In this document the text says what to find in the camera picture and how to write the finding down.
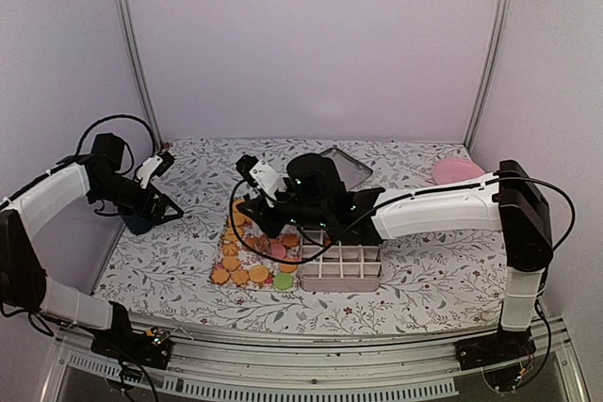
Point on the pink plastic plate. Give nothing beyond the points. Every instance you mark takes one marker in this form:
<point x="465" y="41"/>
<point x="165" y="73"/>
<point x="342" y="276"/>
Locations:
<point x="454" y="170"/>

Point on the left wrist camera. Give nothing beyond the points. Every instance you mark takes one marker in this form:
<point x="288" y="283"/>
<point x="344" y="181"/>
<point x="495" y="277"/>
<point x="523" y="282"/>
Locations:
<point x="153" y="166"/>

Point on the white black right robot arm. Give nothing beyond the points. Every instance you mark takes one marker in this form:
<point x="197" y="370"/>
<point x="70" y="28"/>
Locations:
<point x="311" y="195"/>

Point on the aluminium right corner post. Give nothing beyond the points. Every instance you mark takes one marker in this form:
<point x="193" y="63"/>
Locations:
<point x="488" y="71"/>

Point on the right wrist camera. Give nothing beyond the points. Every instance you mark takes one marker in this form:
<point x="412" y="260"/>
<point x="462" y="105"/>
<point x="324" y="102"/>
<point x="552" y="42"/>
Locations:
<point x="262" y="177"/>

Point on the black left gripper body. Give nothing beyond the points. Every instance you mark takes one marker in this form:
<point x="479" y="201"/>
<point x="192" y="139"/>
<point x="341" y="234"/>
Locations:
<point x="140" y="206"/>

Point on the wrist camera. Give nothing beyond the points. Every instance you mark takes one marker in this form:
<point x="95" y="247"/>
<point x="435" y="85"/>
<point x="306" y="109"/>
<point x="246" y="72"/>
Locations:
<point x="153" y="166"/>
<point x="262" y="177"/>

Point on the silver metal tin lid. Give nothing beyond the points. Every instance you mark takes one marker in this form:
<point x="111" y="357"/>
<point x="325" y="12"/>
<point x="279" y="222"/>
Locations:
<point x="352" y="172"/>

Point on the green round cookie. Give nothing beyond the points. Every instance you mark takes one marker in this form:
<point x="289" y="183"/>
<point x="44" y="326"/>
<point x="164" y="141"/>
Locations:
<point x="283" y="282"/>

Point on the aluminium corner post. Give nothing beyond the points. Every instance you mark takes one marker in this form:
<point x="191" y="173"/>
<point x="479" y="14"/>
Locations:
<point x="488" y="71"/>
<point x="132" y="50"/>

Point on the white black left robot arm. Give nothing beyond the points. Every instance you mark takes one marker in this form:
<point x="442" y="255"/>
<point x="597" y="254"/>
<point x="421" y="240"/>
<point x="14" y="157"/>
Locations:
<point x="48" y="222"/>

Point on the pink divided cookie tin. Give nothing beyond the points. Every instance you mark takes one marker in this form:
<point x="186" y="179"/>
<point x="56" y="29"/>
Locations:
<point x="341" y="269"/>

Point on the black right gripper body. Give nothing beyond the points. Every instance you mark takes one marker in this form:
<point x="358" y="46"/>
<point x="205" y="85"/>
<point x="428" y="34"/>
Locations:
<point x="271" y="229"/>

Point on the floral cookie tray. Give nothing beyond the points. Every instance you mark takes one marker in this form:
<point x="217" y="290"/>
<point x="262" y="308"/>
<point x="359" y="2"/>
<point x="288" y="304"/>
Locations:
<point x="242" y="246"/>

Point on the aluminium front rail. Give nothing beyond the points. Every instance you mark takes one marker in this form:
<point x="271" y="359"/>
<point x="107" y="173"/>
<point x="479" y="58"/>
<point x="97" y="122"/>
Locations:
<point x="213" y="364"/>

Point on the aluminium left corner post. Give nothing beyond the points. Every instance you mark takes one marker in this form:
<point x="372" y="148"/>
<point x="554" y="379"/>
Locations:
<point x="132" y="50"/>

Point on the dark blue cup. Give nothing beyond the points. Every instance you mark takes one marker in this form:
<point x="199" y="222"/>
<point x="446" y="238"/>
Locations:
<point x="135" y="224"/>

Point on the dotted tan sandwich cookie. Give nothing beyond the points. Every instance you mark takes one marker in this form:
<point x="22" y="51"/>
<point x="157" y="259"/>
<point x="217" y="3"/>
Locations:
<point x="259" y="274"/>

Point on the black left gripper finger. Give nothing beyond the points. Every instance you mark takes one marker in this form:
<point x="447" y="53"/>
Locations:
<point x="163" y="216"/>
<point x="165" y="203"/>

